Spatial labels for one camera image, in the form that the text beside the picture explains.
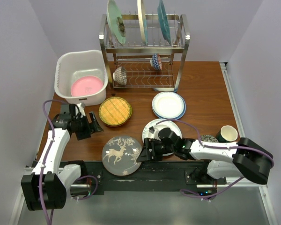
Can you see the yellow woven pattern plate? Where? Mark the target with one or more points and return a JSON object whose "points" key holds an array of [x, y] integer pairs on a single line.
{"points": [[115, 111]]}

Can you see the teal plate in rack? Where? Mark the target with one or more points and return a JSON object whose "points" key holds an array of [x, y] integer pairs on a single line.
{"points": [[163, 21]]}

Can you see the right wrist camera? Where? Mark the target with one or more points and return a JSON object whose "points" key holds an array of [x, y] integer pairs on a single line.
{"points": [[151, 129]]}

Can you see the light green plate in rack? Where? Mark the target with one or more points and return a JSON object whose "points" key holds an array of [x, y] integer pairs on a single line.
{"points": [[115, 22]]}

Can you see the floral patterned small bowl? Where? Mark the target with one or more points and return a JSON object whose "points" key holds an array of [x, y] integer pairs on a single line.
{"points": [[208, 138]]}

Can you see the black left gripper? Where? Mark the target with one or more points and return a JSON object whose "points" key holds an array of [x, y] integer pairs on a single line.
{"points": [[90, 128]]}

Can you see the aluminium frame rail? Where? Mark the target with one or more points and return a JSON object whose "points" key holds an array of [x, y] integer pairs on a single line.
{"points": [[263, 190]]}

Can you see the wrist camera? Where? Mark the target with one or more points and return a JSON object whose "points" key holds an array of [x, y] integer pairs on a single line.
{"points": [[80, 109], [151, 129]]}

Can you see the white plate on blue plate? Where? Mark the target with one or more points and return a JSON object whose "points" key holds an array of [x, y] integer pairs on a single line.
{"points": [[167, 104]]}

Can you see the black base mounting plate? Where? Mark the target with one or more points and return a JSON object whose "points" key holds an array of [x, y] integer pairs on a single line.
{"points": [[163, 176]]}

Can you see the dark green cup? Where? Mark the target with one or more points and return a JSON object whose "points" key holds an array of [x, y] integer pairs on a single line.
{"points": [[227, 134]]}

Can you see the blue zigzag patterned bowl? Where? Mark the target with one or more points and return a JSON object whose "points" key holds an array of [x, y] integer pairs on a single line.
{"points": [[156, 62]]}

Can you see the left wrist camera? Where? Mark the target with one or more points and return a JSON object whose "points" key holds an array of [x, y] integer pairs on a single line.
{"points": [[80, 109]]}

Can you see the stainless steel dish rack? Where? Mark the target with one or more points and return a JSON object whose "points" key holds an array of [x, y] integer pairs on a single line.
{"points": [[135, 57]]}

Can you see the cream rimmed plate in rack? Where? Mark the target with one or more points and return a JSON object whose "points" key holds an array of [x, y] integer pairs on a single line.
{"points": [[142, 21]]}

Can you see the grey reindeer snowflake plate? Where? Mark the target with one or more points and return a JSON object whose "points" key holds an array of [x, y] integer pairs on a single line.
{"points": [[119, 155]]}

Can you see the pink plate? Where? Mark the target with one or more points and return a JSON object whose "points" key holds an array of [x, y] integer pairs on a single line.
{"points": [[87, 85]]}

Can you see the white plastic bin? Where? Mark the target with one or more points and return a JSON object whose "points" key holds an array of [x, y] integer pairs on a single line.
{"points": [[74, 65]]}

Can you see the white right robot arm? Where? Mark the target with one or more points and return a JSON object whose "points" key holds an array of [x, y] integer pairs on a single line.
{"points": [[244, 158]]}

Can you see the grey patterned bowl in rack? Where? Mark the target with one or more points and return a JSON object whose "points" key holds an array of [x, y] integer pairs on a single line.
{"points": [[120, 76]]}

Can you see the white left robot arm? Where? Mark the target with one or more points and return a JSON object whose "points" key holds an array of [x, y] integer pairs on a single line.
{"points": [[46, 187]]}

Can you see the white scalloped plate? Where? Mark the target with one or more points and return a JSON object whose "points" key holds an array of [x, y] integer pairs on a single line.
{"points": [[159, 124]]}

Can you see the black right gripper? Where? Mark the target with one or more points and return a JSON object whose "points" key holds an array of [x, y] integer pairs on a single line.
{"points": [[144, 155]]}

